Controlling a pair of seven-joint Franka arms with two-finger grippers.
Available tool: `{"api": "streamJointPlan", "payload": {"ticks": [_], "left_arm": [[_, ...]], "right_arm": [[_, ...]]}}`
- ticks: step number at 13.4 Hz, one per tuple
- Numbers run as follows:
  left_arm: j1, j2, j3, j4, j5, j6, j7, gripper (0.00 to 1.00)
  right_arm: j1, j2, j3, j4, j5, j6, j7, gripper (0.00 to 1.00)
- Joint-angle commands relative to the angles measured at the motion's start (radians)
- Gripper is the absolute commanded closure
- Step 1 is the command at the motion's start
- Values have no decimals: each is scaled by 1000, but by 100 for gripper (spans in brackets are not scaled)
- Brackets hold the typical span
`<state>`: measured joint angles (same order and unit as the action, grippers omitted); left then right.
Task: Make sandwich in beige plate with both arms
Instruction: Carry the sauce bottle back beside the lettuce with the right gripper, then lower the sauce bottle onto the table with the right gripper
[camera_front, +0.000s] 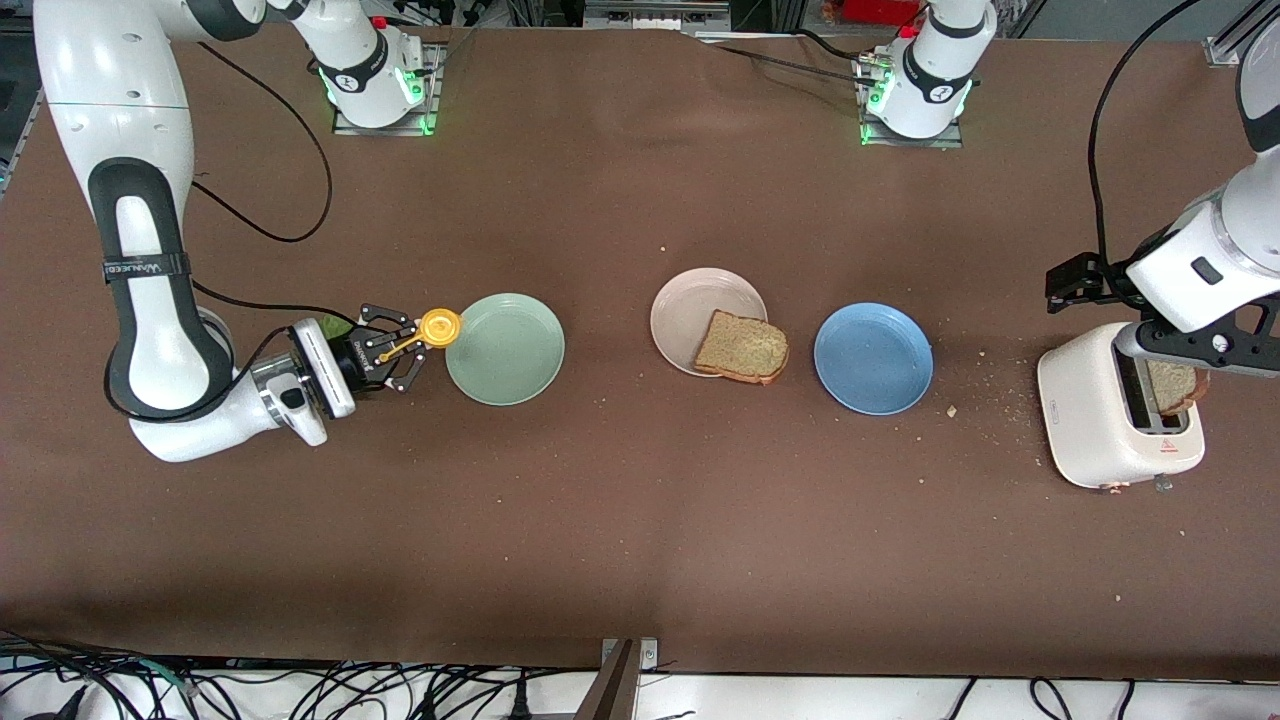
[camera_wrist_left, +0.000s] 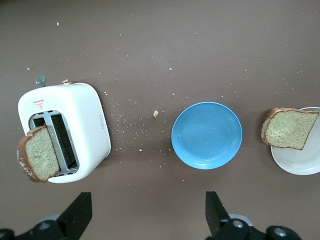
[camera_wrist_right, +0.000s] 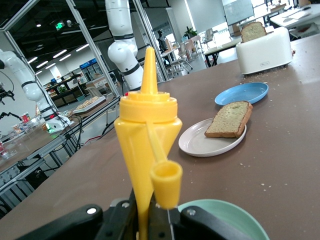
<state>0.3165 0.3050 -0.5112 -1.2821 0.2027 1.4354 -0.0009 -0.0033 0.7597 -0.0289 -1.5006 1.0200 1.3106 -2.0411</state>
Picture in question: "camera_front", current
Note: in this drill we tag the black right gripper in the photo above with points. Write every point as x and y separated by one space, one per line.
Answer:
356 359

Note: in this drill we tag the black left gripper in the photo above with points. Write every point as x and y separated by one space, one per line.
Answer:
1075 278

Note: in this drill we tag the yellow squeeze sauce bottle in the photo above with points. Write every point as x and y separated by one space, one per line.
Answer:
440 327

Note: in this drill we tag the green lettuce leaf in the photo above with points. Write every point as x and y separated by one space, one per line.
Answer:
335 324

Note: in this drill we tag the brown bread slice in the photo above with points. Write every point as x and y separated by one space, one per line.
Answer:
1180 388
742 348

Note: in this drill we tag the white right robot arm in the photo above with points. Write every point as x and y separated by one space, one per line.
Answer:
150 350

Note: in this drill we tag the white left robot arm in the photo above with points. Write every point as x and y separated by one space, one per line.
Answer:
1220 250

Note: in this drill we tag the mint green round plate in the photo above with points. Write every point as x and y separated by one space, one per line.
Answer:
505 350

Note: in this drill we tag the blue round plate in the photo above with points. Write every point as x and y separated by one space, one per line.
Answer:
872 358

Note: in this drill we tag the beige round plate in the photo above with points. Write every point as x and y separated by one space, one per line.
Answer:
690 315

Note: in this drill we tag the white two-slot toaster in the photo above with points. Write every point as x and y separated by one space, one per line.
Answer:
1085 410

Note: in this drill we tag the red box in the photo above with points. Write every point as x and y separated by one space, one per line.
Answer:
880 10

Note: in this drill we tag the black power plug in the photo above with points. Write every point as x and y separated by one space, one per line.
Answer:
518 700

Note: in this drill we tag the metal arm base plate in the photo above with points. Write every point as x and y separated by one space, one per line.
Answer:
910 143
432 100

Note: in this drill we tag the aluminium frame profile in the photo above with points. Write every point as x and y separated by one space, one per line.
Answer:
1222 50
25 140

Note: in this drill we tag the aluminium post with bracket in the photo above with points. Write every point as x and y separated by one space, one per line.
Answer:
615 690

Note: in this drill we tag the grey metal frame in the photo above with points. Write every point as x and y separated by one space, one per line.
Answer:
650 15

